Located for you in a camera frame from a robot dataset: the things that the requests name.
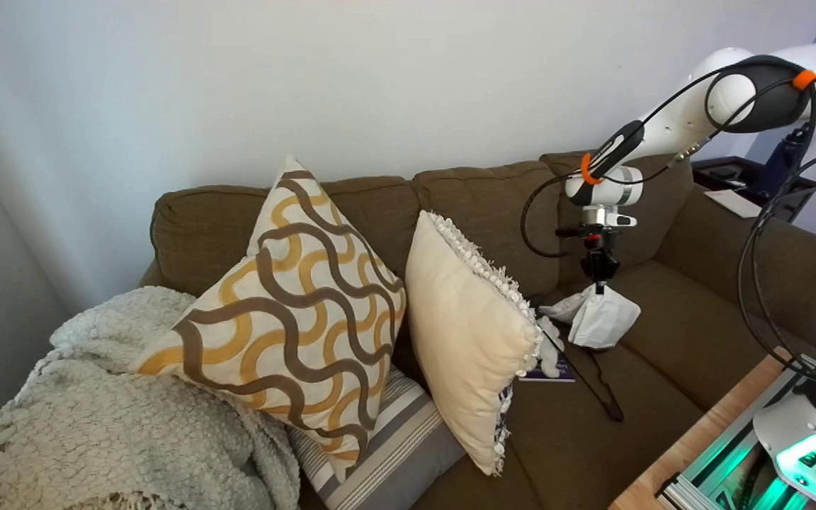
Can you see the purple flat book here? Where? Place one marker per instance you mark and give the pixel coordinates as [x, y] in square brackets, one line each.
[551, 374]

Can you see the wavy patterned throw pillow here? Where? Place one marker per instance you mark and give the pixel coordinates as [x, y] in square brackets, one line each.
[295, 321]

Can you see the small white crumpled cloth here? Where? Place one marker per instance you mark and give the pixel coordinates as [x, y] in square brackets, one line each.
[551, 343]

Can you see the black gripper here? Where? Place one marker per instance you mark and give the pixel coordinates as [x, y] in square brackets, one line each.
[595, 242]

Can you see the grey striped cushion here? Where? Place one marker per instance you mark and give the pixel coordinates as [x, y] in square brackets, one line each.
[380, 453]

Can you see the grey knit blanket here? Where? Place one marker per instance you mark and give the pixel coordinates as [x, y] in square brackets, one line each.
[96, 415]

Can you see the brown fabric sofa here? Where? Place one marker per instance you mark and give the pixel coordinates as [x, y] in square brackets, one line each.
[693, 340]

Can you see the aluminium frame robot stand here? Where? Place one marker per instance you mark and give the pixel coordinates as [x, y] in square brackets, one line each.
[708, 471]

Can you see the black clothes hanger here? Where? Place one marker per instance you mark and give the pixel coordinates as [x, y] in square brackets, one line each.
[608, 392]

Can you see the white paper sheet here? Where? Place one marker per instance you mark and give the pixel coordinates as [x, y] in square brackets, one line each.
[734, 201]

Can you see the white towel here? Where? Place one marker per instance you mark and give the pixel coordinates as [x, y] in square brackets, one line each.
[601, 314]

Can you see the fringed woven throw pillow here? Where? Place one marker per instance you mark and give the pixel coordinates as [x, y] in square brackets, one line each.
[466, 330]

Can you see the black side table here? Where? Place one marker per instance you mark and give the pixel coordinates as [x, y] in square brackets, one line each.
[756, 178]

